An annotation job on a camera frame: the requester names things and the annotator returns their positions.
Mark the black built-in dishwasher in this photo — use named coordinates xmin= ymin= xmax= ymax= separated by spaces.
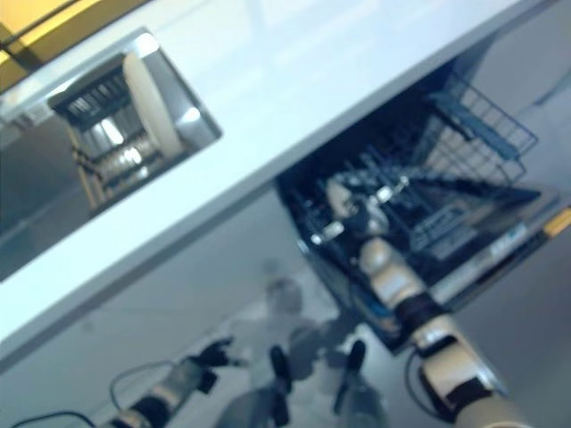
xmin=274 ymin=37 xmax=571 ymax=357

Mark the black dish drying rack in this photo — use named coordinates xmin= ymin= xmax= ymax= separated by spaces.
xmin=46 ymin=60 xmax=189 ymax=216

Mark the stainless steel sink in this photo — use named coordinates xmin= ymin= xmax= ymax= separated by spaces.
xmin=0 ymin=27 xmax=223 ymax=284

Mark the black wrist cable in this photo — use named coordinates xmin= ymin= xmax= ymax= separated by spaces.
xmin=402 ymin=346 xmax=430 ymax=416
xmin=16 ymin=362 xmax=180 ymax=428

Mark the dark right robot hand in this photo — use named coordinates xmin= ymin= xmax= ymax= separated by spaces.
xmin=344 ymin=197 xmax=394 ymax=245

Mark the dark wire dishwasher rack tall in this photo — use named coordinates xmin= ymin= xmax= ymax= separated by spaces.
xmin=413 ymin=72 xmax=541 ymax=189

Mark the white cabinet door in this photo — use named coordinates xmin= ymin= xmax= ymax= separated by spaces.
xmin=66 ymin=195 xmax=314 ymax=354
xmin=471 ymin=0 xmax=571 ymax=109

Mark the dark framed yellow window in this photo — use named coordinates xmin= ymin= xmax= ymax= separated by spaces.
xmin=0 ymin=0 xmax=153 ymax=95

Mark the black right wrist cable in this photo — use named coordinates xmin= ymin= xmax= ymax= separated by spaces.
xmin=402 ymin=346 xmax=430 ymax=416

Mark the dark wire dishwasher rack flat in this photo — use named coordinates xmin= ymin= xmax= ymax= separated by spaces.
xmin=284 ymin=153 xmax=448 ymax=251

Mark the black robot left foot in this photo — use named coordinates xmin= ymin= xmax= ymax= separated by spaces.
xmin=269 ymin=344 xmax=294 ymax=390

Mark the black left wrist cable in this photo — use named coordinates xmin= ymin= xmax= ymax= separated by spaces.
xmin=16 ymin=362 xmax=180 ymax=428

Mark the dark left robot hand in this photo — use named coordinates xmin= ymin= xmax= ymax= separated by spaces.
xmin=194 ymin=337 xmax=245 ymax=372

